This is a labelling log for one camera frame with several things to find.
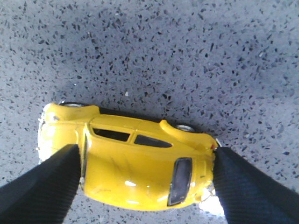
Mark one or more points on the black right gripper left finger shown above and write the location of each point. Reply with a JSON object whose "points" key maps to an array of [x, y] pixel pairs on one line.
{"points": [[44, 194]]}

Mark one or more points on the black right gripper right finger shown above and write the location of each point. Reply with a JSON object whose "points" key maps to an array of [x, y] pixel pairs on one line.
{"points": [[249, 196]]}

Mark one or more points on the yellow toy beetle car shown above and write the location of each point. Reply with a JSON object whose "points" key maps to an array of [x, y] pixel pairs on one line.
{"points": [[128, 162]]}

